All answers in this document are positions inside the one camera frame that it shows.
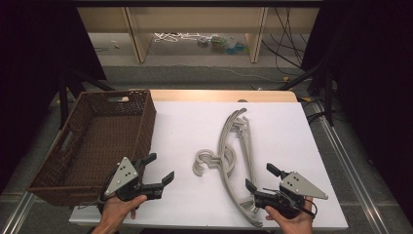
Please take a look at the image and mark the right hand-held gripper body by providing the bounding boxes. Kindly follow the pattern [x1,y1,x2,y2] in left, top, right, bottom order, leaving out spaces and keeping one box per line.
[254,171,329,219]

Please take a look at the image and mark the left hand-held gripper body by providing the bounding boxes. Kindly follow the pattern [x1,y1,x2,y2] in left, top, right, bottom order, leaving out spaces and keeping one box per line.
[103,156,164,203]

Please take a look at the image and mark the grey plastic clothes hanger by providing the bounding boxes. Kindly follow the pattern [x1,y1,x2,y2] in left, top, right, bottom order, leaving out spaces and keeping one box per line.
[192,108,264,228]
[196,110,262,225]
[219,115,259,215]
[217,111,261,222]

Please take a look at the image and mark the brown wicker basket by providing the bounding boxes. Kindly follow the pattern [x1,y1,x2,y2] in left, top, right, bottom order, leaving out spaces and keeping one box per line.
[26,89,158,207]

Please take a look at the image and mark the person's left hand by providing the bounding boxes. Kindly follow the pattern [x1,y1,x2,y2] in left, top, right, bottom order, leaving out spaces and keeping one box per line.
[98,194,148,229]

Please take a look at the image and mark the person's right hand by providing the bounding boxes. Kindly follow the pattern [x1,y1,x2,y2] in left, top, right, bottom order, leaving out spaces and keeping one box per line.
[264,196,315,234]

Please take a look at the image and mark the light wooden table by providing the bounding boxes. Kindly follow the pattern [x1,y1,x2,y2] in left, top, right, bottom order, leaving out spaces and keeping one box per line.
[130,89,299,103]

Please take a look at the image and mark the black metal stand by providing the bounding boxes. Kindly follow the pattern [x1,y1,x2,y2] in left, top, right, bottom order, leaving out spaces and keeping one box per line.
[278,58,336,127]
[57,67,115,129]

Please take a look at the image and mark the light wooden shelf unit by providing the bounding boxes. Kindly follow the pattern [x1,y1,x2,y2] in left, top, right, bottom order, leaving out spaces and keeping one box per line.
[77,6,321,64]

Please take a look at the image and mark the black curtain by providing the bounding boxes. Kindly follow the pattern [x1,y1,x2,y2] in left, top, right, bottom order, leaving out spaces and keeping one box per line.
[0,0,107,193]
[301,0,413,225]

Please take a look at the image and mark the pile of colourful small items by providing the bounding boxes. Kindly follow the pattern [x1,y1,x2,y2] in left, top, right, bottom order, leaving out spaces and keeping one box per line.
[196,34,249,56]

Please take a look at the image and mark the right hand-held gripper cable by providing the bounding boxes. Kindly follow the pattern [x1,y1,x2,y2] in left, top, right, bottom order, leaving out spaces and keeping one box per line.
[262,186,319,219]

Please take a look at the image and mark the hand-held gripper cable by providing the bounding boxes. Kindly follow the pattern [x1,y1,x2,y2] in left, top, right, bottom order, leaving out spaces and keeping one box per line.
[262,186,319,219]
[77,175,115,211]

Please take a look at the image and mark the left hand-held gripper cable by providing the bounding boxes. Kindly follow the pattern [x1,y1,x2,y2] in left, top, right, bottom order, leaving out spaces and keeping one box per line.
[77,175,115,211]

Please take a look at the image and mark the metal floor rail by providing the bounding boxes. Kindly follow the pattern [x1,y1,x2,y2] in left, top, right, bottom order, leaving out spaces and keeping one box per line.
[0,190,37,234]
[311,99,392,234]

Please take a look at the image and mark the thin white floor cable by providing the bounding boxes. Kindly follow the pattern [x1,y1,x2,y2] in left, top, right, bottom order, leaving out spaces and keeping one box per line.
[161,62,286,84]

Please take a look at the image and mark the white cord bundle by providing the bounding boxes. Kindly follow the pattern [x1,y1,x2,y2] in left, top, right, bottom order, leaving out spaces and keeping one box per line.
[153,31,203,44]

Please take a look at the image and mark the black cable bundle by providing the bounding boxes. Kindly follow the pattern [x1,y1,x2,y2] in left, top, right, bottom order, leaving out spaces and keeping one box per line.
[261,7,310,76]

